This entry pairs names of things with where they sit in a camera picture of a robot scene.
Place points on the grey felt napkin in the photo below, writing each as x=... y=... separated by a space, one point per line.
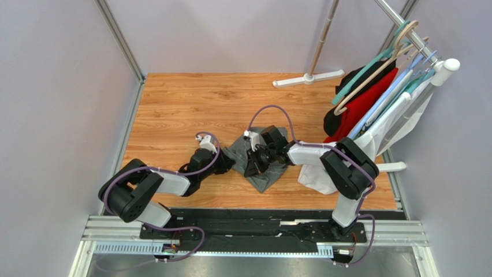
x=238 y=152

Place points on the wooden hanger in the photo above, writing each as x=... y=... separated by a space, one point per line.
x=398 y=47

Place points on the black garment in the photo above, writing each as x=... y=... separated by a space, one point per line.
x=332 y=122

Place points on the red garment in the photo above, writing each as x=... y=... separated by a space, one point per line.
x=357 y=108

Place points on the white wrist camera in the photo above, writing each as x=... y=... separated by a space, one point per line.
x=253 y=138
x=207 y=142

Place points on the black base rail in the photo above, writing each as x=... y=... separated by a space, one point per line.
x=255 y=230

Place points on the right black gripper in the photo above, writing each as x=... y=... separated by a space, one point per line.
x=251 y=162

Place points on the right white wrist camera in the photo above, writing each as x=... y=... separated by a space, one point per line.
x=253 y=138

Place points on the white clothes rack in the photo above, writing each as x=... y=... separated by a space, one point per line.
x=420 y=44

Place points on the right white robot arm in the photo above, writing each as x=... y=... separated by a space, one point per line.
x=350 y=170

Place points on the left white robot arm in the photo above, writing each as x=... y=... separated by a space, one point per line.
x=128 y=194

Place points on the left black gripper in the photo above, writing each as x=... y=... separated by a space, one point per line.
x=224 y=163

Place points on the light blue hanger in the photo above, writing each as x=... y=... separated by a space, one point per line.
x=407 y=81

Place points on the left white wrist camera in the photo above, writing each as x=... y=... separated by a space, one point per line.
x=207 y=142

